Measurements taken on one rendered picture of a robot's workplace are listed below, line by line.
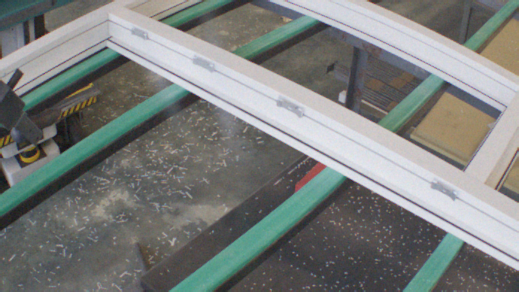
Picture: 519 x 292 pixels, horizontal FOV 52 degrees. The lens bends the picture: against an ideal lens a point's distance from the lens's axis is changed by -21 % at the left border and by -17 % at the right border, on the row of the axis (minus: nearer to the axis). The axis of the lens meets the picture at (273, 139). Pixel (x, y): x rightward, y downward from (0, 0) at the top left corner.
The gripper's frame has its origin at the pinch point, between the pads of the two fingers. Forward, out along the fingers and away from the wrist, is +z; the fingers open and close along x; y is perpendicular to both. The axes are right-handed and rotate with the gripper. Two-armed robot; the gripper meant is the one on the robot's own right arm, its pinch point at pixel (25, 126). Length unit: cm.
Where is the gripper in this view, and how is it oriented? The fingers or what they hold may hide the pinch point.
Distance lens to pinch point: 92.8
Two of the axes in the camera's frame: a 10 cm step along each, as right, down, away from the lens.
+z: 2.5, 4.4, 8.6
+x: -7.9, -4.2, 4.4
